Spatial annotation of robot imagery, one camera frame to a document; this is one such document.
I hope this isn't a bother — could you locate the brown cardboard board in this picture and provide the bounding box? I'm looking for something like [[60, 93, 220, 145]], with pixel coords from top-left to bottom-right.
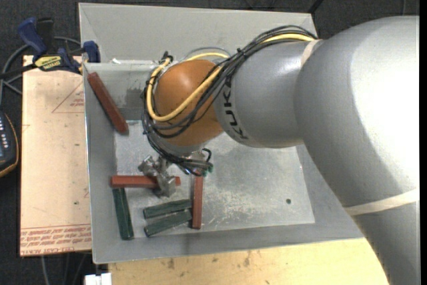
[[19, 55, 93, 258]]

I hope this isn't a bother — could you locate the black cylinder on white bracket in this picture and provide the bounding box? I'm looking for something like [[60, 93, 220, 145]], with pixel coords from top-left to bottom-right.
[[186, 148, 214, 169]]

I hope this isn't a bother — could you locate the dark green flat block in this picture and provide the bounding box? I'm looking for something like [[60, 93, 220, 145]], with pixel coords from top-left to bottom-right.
[[111, 187, 135, 241], [143, 210, 194, 238], [143, 198, 193, 220]]

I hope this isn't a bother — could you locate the red-brown flat block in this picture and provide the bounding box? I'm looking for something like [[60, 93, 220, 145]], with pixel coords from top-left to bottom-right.
[[110, 175, 182, 190], [191, 175, 205, 230], [87, 71, 130, 135]]

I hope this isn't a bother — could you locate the grey metal bin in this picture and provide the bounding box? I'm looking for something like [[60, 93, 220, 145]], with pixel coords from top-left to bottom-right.
[[78, 2, 366, 265]]

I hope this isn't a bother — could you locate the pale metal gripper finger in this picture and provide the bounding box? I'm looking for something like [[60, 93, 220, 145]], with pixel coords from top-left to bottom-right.
[[137, 155, 161, 177], [153, 173, 177, 198]]

